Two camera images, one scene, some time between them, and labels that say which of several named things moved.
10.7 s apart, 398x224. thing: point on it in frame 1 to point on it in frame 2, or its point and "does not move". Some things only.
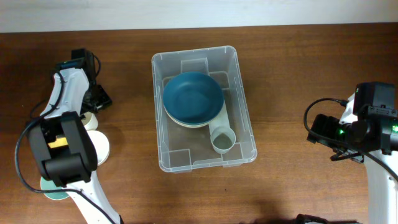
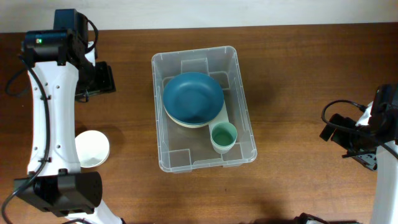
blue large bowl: [193, 98] does not move
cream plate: [189, 125] does not move
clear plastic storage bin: [201, 119] does not move
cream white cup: [91, 121] to [222, 151]
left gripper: [105, 101] to [107, 83]
